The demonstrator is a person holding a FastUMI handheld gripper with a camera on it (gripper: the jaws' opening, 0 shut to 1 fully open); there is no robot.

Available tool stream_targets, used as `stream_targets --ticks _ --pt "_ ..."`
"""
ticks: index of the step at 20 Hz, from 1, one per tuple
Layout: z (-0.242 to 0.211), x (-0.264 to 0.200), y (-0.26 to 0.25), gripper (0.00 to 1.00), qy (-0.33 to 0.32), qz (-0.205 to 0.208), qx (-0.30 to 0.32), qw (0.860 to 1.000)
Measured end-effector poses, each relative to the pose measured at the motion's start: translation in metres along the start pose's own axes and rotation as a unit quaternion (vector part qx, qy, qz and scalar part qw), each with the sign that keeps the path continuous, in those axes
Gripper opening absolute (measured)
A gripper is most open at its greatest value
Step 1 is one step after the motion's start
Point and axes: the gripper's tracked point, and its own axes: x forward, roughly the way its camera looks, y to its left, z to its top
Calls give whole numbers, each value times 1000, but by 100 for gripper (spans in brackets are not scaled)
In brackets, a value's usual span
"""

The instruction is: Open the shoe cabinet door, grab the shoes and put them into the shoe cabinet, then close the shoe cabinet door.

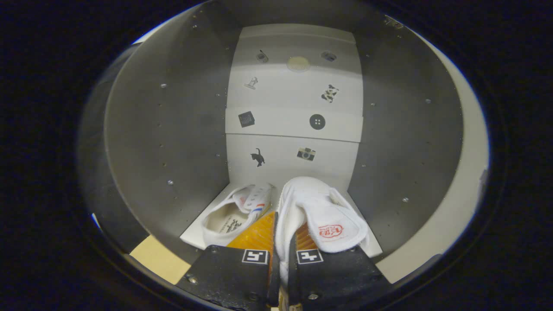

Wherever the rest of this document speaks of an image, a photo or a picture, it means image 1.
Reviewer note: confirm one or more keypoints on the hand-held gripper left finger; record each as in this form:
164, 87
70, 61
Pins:
229, 276

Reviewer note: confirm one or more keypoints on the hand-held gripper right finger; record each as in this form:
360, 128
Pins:
337, 272

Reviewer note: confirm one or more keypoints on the white shoe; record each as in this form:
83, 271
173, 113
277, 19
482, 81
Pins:
216, 233
302, 203

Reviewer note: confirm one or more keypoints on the grey shoe cabinet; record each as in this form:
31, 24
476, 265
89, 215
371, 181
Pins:
185, 129

